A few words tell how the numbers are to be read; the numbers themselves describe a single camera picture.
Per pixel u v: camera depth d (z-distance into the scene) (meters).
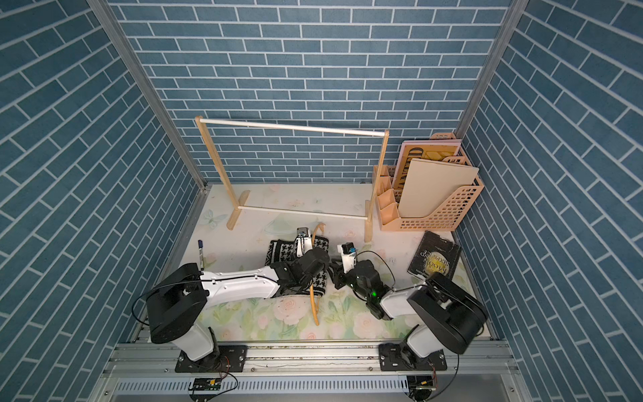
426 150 0.97
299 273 0.64
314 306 0.78
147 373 0.73
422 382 0.71
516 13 0.71
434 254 0.96
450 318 0.45
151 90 0.87
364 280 0.67
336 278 0.77
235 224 1.05
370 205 1.08
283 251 0.96
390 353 0.74
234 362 0.73
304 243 0.74
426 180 0.94
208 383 0.72
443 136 1.05
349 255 0.75
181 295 0.51
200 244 0.99
